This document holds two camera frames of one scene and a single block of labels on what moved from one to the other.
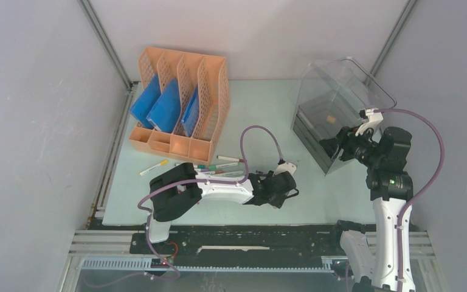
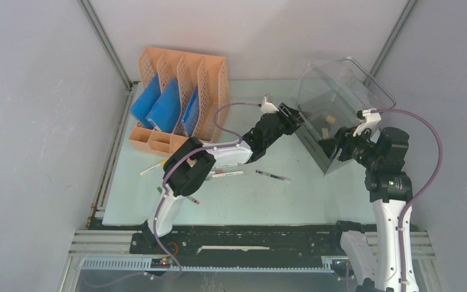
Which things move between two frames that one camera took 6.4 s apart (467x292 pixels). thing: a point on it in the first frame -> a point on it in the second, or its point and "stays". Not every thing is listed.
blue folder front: (143, 104) stays
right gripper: (345, 139) stays
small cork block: (331, 119) stays
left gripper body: (277, 201) -> (287, 125)
